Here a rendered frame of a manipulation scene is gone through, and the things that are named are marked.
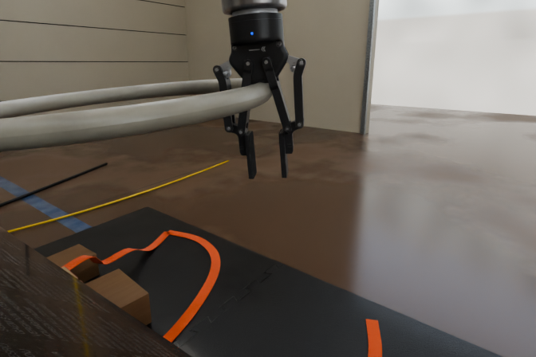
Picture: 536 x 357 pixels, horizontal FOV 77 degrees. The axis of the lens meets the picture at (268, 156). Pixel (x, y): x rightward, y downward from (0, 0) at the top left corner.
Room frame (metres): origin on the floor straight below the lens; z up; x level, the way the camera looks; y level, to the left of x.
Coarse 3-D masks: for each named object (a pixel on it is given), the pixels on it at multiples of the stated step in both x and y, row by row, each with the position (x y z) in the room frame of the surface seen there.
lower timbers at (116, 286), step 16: (64, 256) 1.36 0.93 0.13; (80, 256) 1.36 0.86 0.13; (96, 256) 1.38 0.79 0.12; (80, 272) 1.32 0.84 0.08; (96, 272) 1.37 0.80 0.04; (112, 272) 1.21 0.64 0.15; (96, 288) 1.11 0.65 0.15; (112, 288) 1.11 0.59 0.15; (128, 288) 1.11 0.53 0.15; (128, 304) 1.02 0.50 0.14; (144, 304) 1.07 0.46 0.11; (144, 320) 1.06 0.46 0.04
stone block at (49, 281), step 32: (0, 256) 0.42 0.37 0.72; (32, 256) 0.51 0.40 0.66; (0, 288) 0.30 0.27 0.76; (32, 288) 0.34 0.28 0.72; (64, 288) 0.40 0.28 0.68; (0, 320) 0.23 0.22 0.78; (32, 320) 0.25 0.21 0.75; (64, 320) 0.29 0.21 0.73; (96, 320) 0.33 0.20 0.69; (128, 320) 0.39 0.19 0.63; (0, 352) 0.18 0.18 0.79; (32, 352) 0.20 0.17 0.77; (64, 352) 0.22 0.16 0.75; (96, 352) 0.25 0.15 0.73; (128, 352) 0.28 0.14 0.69; (160, 352) 0.32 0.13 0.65
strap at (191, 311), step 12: (156, 240) 1.70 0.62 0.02; (204, 240) 1.70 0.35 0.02; (120, 252) 1.41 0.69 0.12; (216, 252) 1.57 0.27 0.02; (72, 264) 1.16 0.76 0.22; (216, 264) 1.46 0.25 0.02; (216, 276) 1.37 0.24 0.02; (204, 288) 1.28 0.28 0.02; (204, 300) 1.20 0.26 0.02; (192, 312) 1.13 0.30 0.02; (180, 324) 1.06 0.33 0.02; (372, 324) 1.06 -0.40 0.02; (168, 336) 1.01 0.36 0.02; (372, 336) 1.01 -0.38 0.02; (372, 348) 0.95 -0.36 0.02
